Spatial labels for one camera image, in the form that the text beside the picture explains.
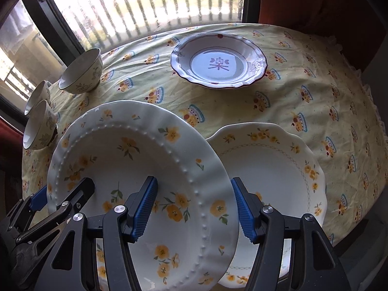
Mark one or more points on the black window frame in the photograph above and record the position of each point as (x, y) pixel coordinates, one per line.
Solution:
(51, 15)

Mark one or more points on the floral bowl with dark rim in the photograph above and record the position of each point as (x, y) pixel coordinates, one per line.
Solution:
(42, 91)
(45, 127)
(85, 81)

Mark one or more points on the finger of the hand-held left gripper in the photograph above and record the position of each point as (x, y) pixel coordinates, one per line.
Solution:
(39, 199)
(83, 191)

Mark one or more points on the scalloped yellow flower plate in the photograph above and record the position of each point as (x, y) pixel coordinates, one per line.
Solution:
(272, 169)

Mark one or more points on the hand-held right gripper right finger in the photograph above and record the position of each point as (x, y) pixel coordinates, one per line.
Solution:
(242, 212)

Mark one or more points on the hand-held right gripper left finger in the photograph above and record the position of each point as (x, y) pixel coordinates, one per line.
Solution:
(145, 209)

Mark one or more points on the beaded rim yellow flower plate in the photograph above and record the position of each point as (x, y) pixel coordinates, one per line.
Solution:
(136, 163)

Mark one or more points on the blue-rimmed deep plate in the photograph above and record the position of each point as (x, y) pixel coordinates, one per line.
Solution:
(218, 63)

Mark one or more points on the yellow printed tablecloth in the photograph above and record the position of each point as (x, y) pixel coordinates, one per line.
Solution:
(242, 112)

